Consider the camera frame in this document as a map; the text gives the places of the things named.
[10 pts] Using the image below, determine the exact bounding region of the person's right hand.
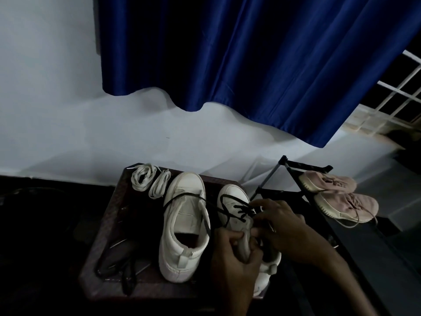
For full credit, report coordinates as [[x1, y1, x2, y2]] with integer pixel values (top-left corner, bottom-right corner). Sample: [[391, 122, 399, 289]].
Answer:
[[249, 198, 333, 268]]

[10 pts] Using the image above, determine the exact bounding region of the person's left hand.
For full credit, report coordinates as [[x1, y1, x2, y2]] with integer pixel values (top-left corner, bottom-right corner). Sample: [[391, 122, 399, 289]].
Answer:
[[210, 226, 264, 316]]

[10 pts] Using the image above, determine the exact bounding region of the white sneaker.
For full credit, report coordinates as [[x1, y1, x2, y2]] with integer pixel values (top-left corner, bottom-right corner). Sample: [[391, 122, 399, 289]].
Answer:
[[158, 171, 212, 283], [217, 183, 282, 298]]

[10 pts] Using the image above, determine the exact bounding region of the person's right forearm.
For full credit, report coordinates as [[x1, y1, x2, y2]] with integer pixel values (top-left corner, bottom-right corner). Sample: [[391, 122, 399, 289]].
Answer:
[[317, 249, 379, 316]]

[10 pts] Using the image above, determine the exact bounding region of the pink sneaker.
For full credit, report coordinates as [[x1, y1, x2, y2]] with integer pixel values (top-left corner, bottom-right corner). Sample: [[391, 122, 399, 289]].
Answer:
[[314, 190, 380, 229], [298, 170, 358, 194]]

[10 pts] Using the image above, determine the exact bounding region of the black shoe rack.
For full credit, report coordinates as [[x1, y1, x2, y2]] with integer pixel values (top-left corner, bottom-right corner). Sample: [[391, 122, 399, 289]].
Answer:
[[249, 155, 421, 316]]

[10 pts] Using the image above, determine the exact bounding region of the dark brown plastic stool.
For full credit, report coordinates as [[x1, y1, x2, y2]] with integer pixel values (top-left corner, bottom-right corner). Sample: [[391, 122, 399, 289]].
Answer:
[[77, 162, 274, 302]]

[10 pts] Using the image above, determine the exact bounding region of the white window grille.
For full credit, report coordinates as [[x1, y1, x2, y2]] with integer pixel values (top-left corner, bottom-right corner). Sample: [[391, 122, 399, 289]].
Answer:
[[341, 50, 421, 136]]

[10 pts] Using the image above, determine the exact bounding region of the blue curtain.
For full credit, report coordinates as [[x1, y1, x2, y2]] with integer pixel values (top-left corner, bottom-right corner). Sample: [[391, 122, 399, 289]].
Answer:
[[96, 0, 421, 149]]

